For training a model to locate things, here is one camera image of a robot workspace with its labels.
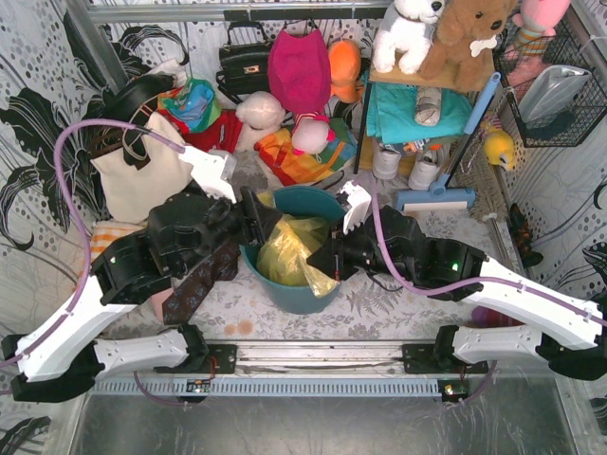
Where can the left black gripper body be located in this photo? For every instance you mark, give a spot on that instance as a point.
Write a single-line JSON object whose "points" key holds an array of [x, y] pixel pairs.
{"points": [[251, 216]]}

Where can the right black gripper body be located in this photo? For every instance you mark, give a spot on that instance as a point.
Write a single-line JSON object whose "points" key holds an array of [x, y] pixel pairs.
{"points": [[340, 253]]}

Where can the yellow trash bag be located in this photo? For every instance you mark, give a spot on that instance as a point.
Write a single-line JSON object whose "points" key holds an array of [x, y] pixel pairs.
{"points": [[283, 258]]}

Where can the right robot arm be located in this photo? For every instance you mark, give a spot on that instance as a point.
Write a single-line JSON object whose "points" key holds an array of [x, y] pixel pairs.
{"points": [[566, 334]]}

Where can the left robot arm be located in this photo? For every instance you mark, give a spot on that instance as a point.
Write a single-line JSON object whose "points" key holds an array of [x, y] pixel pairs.
{"points": [[190, 235]]}

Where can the teal trash bin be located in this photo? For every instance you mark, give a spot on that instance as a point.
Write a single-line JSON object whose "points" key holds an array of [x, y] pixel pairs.
{"points": [[299, 201]]}

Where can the rainbow striped bag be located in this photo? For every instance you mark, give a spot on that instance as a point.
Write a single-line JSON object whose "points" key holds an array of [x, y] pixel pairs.
{"points": [[284, 168]]}

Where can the cream canvas tote bag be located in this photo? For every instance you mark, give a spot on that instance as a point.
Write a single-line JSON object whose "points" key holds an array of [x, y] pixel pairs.
{"points": [[130, 193]]}

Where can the brown floral necktie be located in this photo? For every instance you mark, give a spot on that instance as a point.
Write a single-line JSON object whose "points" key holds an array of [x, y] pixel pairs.
{"points": [[199, 289]]}

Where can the red garment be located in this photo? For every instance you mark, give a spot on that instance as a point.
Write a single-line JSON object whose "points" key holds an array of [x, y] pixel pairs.
{"points": [[223, 134]]}

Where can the pink white plush doll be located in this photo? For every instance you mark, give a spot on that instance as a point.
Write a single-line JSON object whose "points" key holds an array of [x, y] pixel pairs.
{"points": [[311, 133]]}

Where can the white fluffy plush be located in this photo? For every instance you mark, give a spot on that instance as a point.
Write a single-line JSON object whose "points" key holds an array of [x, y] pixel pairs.
{"points": [[262, 115]]}

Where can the colourful scarf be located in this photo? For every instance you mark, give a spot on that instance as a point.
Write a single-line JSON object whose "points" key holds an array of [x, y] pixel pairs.
{"points": [[192, 108]]}

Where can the black leather handbag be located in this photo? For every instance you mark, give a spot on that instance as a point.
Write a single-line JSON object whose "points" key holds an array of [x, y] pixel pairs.
{"points": [[243, 68]]}

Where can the teal folded cloth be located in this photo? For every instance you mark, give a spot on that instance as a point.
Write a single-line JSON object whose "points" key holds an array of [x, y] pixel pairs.
{"points": [[391, 111]]}

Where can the orange checkered towel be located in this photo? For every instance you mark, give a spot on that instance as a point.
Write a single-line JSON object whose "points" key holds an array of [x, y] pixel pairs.
{"points": [[106, 232]]}

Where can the magenta orange cloth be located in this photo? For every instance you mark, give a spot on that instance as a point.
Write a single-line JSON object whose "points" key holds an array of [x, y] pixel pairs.
{"points": [[487, 318]]}

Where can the grey patterned rolled cloth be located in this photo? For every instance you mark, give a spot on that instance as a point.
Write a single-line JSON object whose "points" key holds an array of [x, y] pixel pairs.
{"points": [[427, 111]]}

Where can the orange plush toy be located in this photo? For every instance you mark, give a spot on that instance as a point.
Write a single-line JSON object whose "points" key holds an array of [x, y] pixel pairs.
{"points": [[345, 63]]}

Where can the yellow plush duck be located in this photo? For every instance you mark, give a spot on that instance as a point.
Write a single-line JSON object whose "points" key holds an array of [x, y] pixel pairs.
{"points": [[498, 145]]}

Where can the black metal shelf rack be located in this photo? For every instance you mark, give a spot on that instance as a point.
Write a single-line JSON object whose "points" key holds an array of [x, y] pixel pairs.
{"points": [[443, 81]]}

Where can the white plush dog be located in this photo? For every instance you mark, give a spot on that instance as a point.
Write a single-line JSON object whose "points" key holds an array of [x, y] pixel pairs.
{"points": [[404, 36]]}

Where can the brown plush dog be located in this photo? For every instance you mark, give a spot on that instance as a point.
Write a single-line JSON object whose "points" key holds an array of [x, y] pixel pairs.
{"points": [[465, 36]]}

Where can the silver pouch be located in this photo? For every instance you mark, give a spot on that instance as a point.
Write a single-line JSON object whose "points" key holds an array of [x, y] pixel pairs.
{"points": [[552, 91]]}

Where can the pink plush toy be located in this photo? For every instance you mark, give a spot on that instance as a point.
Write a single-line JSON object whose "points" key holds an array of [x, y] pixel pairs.
{"points": [[536, 22]]}

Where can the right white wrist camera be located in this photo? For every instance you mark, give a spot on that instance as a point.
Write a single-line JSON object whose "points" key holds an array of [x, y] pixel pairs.
{"points": [[355, 200]]}

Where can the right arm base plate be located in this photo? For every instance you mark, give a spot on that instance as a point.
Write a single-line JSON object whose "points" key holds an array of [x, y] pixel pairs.
{"points": [[421, 358]]}

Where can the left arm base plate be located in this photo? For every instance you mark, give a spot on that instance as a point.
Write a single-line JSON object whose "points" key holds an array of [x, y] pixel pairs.
{"points": [[221, 359]]}

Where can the black wire basket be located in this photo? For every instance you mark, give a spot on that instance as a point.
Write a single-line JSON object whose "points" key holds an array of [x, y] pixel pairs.
{"points": [[567, 128]]}

